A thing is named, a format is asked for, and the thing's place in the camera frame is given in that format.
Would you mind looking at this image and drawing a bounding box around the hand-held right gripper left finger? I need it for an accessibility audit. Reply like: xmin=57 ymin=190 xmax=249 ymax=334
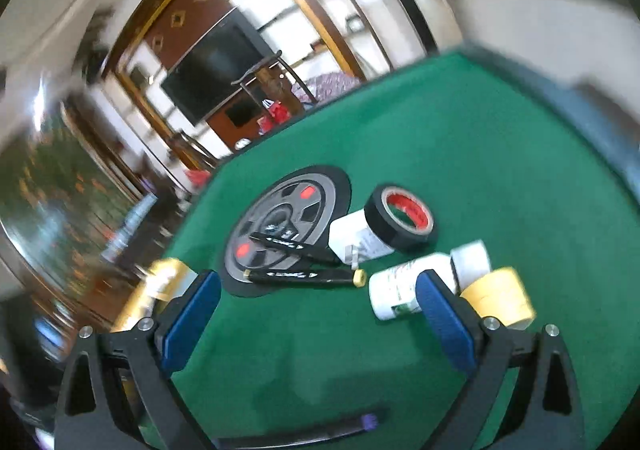
xmin=52 ymin=270 xmax=222 ymax=450

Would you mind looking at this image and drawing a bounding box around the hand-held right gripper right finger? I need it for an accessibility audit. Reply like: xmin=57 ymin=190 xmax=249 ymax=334
xmin=416 ymin=270 xmax=587 ymax=450

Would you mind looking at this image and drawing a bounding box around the black marker purple cap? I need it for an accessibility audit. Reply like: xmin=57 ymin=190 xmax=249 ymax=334
xmin=215 ymin=409 xmax=390 ymax=450

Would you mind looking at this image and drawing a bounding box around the gold box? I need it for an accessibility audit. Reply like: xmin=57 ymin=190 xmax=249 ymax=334
xmin=109 ymin=257 xmax=194 ymax=332

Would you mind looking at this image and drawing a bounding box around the yellow jar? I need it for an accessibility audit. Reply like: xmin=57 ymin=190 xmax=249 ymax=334
xmin=459 ymin=267 xmax=537 ymax=329

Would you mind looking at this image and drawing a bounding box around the white bottle plant label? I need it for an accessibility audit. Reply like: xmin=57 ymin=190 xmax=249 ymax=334
xmin=368 ymin=240 xmax=492 ymax=321

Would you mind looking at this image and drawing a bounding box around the black tape roll red core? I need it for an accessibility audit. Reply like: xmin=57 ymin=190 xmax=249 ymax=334
xmin=363 ymin=183 xmax=439 ymax=251

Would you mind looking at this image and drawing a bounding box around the black marker yellow cap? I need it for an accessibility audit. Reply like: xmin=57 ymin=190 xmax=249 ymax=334
xmin=244 ymin=268 xmax=369 ymax=289

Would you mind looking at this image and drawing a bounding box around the white bottle under tape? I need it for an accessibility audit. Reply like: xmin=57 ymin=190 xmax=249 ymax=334
xmin=328 ymin=210 xmax=397 ymax=264

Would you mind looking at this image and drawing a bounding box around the black marker, beige cap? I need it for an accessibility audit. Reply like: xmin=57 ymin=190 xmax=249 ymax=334
xmin=249 ymin=231 xmax=342 ymax=267

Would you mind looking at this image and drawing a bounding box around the round grey table control panel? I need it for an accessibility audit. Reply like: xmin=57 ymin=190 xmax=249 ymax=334
xmin=219 ymin=164 xmax=352 ymax=299

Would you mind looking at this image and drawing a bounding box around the brown television cabinet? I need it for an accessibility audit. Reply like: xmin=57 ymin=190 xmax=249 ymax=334
xmin=206 ymin=89 xmax=273 ymax=152

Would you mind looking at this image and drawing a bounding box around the red bag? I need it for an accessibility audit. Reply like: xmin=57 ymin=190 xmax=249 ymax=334
xmin=261 ymin=100 xmax=292 ymax=132

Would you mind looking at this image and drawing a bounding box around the black television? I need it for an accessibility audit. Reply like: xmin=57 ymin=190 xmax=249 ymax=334
xmin=160 ymin=7 xmax=267 ymax=127

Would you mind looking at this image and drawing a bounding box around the wooden chair curved back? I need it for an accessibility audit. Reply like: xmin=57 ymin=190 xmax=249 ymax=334
xmin=231 ymin=50 xmax=319 ymax=107

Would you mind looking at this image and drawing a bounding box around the floral cloth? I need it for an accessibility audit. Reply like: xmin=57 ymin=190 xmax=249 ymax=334
xmin=292 ymin=72 xmax=362 ymax=102

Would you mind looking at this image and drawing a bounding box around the wooden wall shelf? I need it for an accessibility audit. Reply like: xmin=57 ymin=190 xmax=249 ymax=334
xmin=240 ymin=0 xmax=397 ymax=81

